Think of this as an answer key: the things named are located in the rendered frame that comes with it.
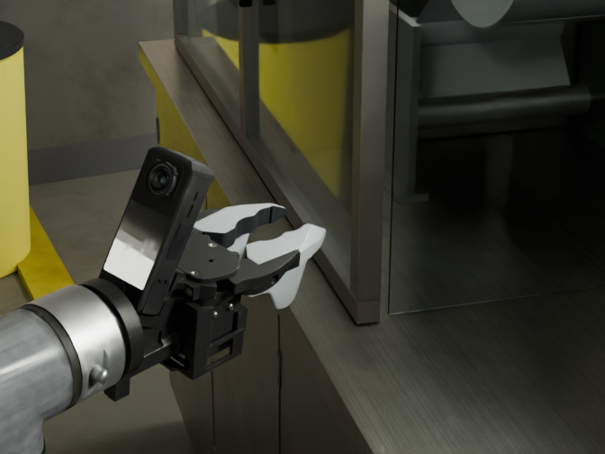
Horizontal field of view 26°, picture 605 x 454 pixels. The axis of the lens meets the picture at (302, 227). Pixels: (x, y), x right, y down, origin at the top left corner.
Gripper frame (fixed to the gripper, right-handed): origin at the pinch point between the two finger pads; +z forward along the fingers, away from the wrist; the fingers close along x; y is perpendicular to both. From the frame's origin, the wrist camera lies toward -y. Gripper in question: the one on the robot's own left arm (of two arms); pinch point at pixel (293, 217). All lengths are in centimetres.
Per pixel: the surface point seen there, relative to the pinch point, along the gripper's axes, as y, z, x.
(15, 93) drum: 100, 129, -205
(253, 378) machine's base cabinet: 70, 55, -49
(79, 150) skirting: 148, 182, -240
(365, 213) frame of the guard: 22.0, 37.9, -20.1
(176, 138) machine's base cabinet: 60, 88, -102
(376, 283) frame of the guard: 31, 39, -18
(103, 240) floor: 152, 154, -196
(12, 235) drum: 140, 124, -200
